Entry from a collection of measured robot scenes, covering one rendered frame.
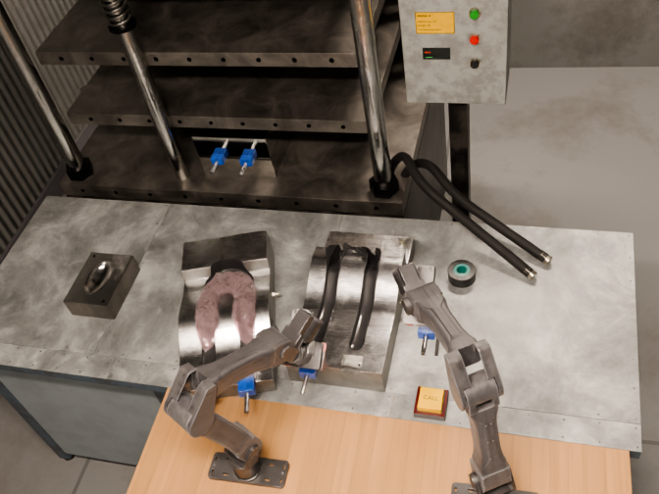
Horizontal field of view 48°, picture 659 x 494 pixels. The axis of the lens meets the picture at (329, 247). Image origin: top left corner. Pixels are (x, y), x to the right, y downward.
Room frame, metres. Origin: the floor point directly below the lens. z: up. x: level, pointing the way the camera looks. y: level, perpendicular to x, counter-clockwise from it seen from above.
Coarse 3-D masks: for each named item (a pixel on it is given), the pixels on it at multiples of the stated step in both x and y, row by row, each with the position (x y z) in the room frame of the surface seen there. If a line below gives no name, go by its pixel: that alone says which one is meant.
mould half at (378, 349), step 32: (320, 256) 1.41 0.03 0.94; (352, 256) 1.39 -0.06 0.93; (384, 256) 1.36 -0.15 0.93; (320, 288) 1.33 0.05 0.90; (352, 288) 1.30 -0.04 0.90; (384, 288) 1.27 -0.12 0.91; (352, 320) 1.21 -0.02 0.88; (384, 320) 1.18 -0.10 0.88; (352, 352) 1.10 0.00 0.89; (384, 352) 1.08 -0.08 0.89; (352, 384) 1.05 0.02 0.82; (384, 384) 1.02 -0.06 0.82
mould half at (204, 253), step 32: (192, 256) 1.55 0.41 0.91; (224, 256) 1.52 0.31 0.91; (256, 256) 1.49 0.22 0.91; (192, 288) 1.46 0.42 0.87; (256, 288) 1.40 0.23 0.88; (192, 320) 1.32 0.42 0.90; (224, 320) 1.30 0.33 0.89; (256, 320) 1.28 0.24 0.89; (192, 352) 1.24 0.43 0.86; (224, 352) 1.22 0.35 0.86; (192, 384) 1.13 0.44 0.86
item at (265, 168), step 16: (208, 128) 2.09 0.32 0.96; (224, 128) 2.07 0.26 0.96; (208, 144) 2.05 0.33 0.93; (224, 144) 2.02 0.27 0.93; (240, 144) 2.00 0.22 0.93; (256, 144) 1.98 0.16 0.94; (272, 144) 2.00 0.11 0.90; (288, 144) 2.12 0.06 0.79; (208, 160) 2.05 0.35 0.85; (256, 160) 1.98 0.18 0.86; (272, 160) 1.97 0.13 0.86; (272, 176) 1.97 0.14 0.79
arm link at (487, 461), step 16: (480, 384) 0.74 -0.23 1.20; (480, 400) 0.72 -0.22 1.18; (496, 400) 0.72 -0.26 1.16; (480, 416) 0.71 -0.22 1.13; (496, 416) 0.72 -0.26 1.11; (480, 432) 0.70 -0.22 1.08; (496, 432) 0.70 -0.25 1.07; (480, 448) 0.69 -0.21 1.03; (496, 448) 0.69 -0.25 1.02; (480, 464) 0.68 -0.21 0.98; (496, 464) 0.68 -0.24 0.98; (480, 480) 0.67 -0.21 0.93; (496, 480) 0.66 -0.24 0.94
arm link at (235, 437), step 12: (180, 396) 0.87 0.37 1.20; (192, 396) 0.88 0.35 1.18; (168, 408) 0.86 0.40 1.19; (180, 408) 0.84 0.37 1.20; (180, 420) 0.82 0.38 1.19; (216, 420) 0.85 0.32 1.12; (228, 420) 0.89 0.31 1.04; (216, 432) 0.84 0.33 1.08; (228, 432) 0.86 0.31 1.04; (240, 432) 0.87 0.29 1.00; (228, 444) 0.85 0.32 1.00; (240, 444) 0.86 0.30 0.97; (252, 444) 0.87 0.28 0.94; (240, 456) 0.85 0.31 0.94
